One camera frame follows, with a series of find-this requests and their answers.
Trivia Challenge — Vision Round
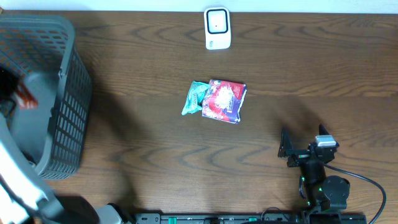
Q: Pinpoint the purple red snack packet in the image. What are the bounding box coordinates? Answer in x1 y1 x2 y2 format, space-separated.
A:
201 80 247 124

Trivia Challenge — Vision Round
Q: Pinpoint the teal wipes packet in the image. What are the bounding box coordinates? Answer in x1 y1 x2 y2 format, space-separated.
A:
182 81 210 116

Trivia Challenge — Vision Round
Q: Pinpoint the orange red snack packet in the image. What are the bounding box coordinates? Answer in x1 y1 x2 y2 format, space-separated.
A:
13 82 38 110

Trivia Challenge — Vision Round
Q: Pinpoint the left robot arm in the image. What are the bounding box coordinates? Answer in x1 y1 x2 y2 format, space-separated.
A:
1 68 136 224

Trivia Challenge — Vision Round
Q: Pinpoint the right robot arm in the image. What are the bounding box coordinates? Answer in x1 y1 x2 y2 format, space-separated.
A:
277 125 350 212

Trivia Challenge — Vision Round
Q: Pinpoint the grey plastic basket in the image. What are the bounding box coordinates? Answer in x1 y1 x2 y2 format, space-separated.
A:
1 14 92 179

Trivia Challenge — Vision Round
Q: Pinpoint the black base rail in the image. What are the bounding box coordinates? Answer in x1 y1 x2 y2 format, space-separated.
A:
134 212 367 224

